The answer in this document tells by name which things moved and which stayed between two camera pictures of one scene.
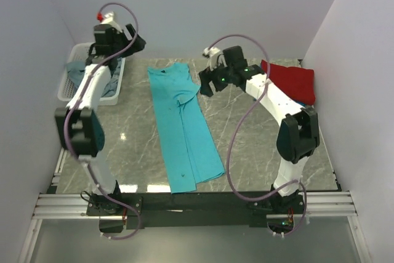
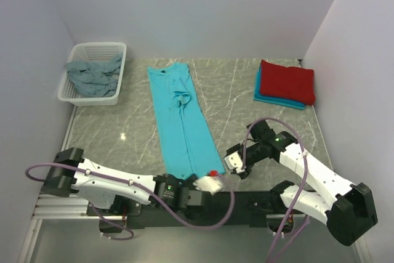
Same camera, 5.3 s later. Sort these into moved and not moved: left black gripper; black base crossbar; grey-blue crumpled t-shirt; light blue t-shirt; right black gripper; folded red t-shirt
Moved: right black gripper; left black gripper
Not moved: light blue t-shirt; black base crossbar; folded red t-shirt; grey-blue crumpled t-shirt
